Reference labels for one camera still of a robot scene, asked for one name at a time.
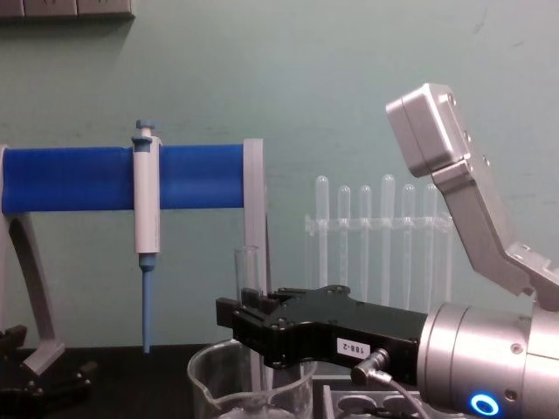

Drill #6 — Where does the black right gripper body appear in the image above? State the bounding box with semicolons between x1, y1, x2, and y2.
231;285;429;388

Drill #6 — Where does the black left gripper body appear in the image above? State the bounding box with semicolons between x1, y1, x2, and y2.
0;364;88;419

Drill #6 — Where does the clear glass test tube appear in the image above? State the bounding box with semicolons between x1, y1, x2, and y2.
234;245;266;396

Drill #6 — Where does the clear glass beaker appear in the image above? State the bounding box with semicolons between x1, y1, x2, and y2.
187;339;319;419

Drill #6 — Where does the grey tube rack with holes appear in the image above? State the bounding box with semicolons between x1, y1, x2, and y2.
321;382;438;419

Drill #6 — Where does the clear acrylic tube rack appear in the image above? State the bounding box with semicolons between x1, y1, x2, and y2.
304;212;455;309

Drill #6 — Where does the clear plastic tube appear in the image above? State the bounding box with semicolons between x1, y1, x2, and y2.
314;175;330;287
337;185;351;302
401;183;417;309
358;184;373;302
380;174;396;307

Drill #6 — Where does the white and blue pipette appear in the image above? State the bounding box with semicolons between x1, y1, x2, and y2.
131;118;163;354

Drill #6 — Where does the blue and grey pipette stand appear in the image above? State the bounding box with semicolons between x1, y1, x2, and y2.
0;138;268;376

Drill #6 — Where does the dark wall panel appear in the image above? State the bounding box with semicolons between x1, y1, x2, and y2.
0;0;135;21

